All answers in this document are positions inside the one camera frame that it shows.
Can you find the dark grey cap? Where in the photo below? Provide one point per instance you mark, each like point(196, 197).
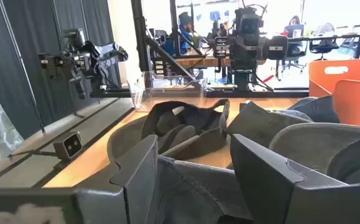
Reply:
point(260, 124)

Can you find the black frame post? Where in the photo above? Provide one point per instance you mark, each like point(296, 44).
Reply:
point(140, 43)

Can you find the thin metal pole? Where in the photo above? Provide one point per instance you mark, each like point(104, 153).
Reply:
point(21, 62)

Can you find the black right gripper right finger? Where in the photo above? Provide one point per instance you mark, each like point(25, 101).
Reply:
point(270, 186)

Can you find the navy blue cap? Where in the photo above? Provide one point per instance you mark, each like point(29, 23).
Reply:
point(319, 109)

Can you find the person at laptop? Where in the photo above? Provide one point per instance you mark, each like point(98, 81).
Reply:
point(294, 21)

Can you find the orange plastic bin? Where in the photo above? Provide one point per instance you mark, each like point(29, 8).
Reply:
point(357, 99)

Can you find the small grey camera box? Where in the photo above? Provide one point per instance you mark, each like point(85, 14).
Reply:
point(69, 145)

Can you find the black diagonal frame brace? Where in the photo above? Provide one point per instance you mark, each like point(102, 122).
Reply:
point(170, 57)

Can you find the black office chair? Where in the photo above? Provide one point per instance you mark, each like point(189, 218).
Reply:
point(322, 46)

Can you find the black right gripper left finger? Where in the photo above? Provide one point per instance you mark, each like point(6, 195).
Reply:
point(136, 174)

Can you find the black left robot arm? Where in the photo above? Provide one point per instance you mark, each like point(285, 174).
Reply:
point(248, 46)

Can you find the wooden background table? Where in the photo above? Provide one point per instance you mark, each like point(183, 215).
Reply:
point(198, 61)

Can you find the small red object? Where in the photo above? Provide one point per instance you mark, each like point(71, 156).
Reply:
point(268, 78)

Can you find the light grey brimmed cap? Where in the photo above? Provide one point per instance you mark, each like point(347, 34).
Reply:
point(304, 143)

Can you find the person in background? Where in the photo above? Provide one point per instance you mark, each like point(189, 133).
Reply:
point(182, 34)

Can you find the black desk rail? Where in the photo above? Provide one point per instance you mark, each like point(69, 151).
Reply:
point(329, 38)

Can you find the clear acrylic box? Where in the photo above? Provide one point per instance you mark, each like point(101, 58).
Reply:
point(173, 90)

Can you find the dark grey curtain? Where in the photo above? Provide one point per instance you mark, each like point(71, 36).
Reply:
point(43, 77)

